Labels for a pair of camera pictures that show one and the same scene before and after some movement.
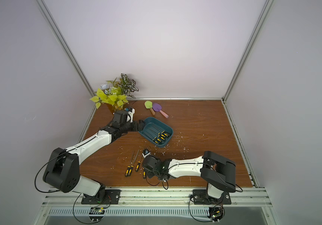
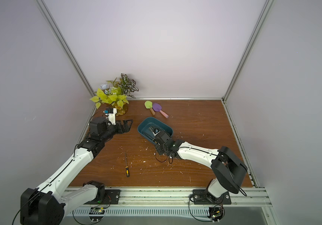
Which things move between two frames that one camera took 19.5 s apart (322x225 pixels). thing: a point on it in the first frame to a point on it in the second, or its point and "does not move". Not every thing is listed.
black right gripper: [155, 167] to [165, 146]
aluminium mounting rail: [156, 198] does not move
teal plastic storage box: [157, 131] does not move
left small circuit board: [96, 213] does not move
